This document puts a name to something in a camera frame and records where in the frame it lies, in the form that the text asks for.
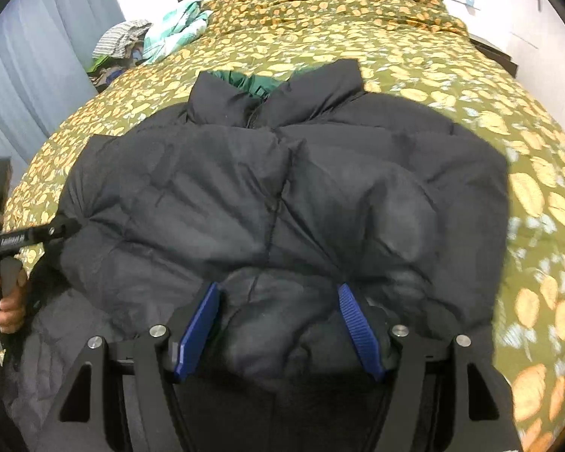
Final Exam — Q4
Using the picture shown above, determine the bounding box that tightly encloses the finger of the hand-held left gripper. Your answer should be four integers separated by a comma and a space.
27, 215, 82, 248

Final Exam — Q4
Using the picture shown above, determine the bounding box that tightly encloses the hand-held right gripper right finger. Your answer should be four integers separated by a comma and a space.
337, 284, 521, 452

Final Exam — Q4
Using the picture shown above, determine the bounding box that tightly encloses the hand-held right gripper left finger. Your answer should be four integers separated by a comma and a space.
42, 282, 222, 452

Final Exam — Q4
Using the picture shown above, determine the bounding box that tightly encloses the black puffer jacket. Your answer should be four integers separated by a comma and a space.
0, 59, 512, 452

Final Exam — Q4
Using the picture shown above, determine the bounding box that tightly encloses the pile of assorted clothes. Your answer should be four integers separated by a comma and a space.
87, 20, 154, 94

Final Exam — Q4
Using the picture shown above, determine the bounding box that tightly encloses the person's left hand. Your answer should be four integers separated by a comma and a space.
0, 266, 30, 340

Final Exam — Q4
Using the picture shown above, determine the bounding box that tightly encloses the blue curtain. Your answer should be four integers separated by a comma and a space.
0, 0, 125, 184

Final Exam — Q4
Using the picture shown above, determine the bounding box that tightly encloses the green white plaid cloth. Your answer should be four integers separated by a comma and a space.
141, 0, 214, 64

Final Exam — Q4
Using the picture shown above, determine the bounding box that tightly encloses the green orange floral bedspread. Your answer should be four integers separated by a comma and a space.
2, 0, 565, 452

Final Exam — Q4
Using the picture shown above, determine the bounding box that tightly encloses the white wardrobe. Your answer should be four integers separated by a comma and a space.
504, 0, 565, 118

